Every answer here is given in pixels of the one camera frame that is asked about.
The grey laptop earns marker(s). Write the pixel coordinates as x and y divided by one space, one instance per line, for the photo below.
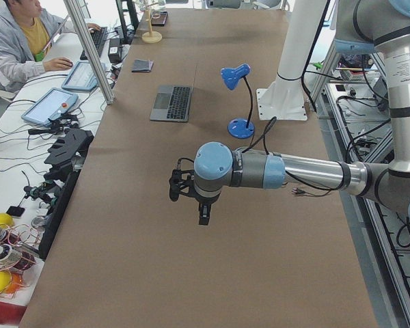
172 103

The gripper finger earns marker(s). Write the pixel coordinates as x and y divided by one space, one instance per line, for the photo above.
207 213
203 218

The teach pendant tablet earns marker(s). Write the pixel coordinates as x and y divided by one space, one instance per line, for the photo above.
50 107
81 78

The black keyboard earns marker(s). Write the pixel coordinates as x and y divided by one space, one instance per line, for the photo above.
99 37

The wooden cup stand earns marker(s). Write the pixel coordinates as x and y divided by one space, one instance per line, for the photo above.
150 36

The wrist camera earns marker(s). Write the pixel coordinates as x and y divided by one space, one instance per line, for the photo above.
181 181

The aluminium frame post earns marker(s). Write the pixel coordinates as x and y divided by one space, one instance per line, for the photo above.
76 15

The small black power box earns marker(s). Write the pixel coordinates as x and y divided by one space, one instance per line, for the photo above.
115 51

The copper wire basket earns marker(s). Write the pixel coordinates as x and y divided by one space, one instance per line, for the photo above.
16 257

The near teach pendant tablet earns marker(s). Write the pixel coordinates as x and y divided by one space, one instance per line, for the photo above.
50 107

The far teach pendant tablet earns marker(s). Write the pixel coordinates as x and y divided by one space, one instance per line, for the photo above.
81 78

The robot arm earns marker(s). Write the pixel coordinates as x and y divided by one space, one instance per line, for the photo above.
362 26

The folded grey cloth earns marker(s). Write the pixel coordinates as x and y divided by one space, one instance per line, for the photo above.
142 65

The black tray at table edge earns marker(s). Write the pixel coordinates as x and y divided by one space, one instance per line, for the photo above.
159 19

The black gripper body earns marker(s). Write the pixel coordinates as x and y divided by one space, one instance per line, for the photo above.
203 199

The black computer monitor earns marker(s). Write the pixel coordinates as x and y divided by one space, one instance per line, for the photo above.
129 21

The seated person in grey hoodie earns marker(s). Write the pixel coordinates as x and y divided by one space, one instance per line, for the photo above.
25 31

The blue desk lamp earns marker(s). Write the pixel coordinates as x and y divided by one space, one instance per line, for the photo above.
241 125

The yellow ball upper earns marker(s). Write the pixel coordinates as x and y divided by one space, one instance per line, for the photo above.
6 220

